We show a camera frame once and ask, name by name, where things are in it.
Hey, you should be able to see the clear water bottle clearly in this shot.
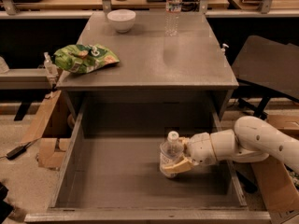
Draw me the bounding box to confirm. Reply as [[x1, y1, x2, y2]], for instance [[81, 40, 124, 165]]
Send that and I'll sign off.
[[165, 0, 182, 36]]

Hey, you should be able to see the green chip bag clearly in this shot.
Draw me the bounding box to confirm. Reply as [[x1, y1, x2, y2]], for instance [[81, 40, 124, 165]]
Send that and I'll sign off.
[[53, 44, 120, 74]]

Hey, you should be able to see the grey cabinet with counter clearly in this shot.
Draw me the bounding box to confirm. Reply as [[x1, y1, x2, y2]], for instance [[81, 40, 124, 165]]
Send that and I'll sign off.
[[56, 10, 240, 133]]

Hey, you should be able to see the cardboard pieces left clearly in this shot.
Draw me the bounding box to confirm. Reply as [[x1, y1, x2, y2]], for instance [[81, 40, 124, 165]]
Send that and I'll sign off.
[[21, 91, 70, 169]]

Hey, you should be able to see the black power adapter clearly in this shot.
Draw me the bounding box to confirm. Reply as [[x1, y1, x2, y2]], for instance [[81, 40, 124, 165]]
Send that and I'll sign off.
[[6, 143, 30, 161]]

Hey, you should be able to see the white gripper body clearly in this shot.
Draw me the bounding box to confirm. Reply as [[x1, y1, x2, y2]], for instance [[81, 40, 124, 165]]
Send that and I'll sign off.
[[187, 133, 217, 165]]

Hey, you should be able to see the small clear bottle left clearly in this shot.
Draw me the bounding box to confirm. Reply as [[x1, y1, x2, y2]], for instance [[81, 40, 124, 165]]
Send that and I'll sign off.
[[44, 52, 59, 86]]

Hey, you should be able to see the white ceramic bowl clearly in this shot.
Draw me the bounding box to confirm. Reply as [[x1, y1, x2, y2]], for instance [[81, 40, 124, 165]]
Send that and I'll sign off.
[[107, 9, 136, 33]]

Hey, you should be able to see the cardboard box right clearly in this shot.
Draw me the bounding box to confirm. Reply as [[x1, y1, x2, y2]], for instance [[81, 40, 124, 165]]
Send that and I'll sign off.
[[251, 115, 299, 213]]

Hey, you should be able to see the open grey top drawer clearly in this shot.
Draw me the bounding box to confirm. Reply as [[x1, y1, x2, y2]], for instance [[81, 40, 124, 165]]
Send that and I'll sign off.
[[25, 95, 271, 224]]

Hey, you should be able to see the small white pump dispenser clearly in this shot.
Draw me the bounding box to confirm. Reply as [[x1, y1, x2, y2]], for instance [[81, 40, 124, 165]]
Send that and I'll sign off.
[[221, 43, 229, 54]]

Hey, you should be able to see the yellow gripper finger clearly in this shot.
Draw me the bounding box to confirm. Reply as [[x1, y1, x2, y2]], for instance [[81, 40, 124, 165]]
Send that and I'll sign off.
[[179, 137, 190, 150], [164, 157, 193, 173]]

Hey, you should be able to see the blue plastic bottle white cap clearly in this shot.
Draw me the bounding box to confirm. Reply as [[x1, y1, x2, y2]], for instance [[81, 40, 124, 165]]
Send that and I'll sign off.
[[160, 131, 184, 178]]

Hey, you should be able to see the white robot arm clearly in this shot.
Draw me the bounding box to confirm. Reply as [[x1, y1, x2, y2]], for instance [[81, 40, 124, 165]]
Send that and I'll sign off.
[[160, 116, 299, 177]]

